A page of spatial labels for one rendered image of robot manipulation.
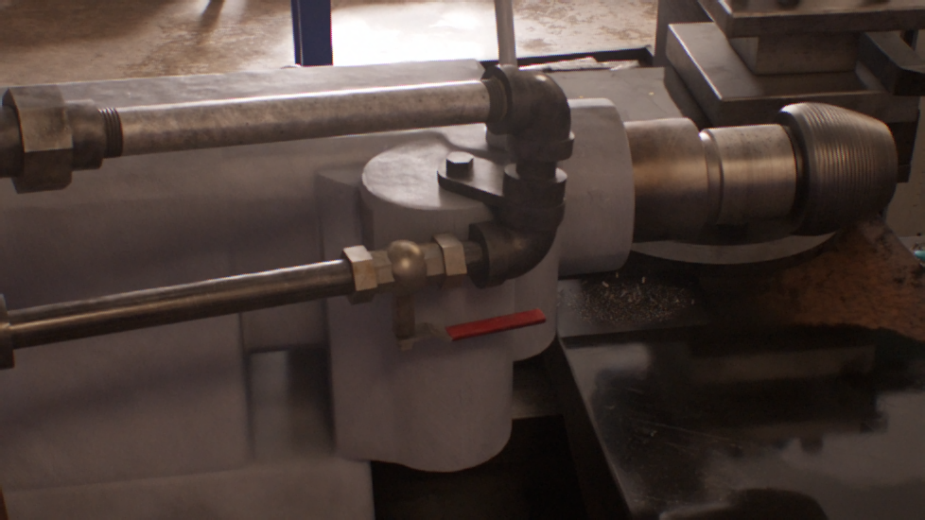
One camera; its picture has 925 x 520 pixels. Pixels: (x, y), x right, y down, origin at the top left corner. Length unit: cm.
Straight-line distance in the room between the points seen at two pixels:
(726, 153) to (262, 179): 30
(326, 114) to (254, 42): 352
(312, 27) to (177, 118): 207
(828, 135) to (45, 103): 51
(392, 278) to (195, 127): 14
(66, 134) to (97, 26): 378
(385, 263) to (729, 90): 49
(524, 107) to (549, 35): 349
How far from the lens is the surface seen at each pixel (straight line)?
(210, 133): 63
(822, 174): 91
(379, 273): 71
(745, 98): 112
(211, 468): 84
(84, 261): 82
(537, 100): 70
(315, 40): 270
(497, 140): 79
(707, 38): 123
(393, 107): 67
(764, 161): 91
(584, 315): 108
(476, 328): 75
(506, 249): 73
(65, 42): 429
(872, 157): 93
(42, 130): 60
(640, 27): 427
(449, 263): 72
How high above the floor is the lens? 151
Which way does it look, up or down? 30 degrees down
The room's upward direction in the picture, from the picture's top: straight up
